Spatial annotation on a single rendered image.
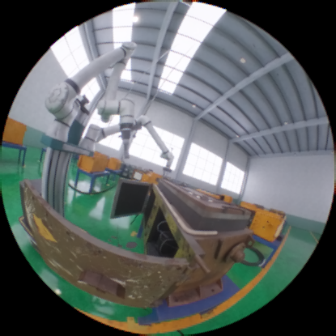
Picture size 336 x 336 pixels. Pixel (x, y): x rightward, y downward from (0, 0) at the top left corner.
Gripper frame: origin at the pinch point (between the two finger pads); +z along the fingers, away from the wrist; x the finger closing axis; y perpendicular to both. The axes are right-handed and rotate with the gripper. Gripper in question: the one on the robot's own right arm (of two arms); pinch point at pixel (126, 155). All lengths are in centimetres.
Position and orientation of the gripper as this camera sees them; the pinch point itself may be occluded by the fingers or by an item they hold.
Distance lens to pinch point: 59.1
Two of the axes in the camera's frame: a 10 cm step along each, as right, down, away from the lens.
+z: 0.2, 9.8, 1.8
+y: -9.4, 0.8, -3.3
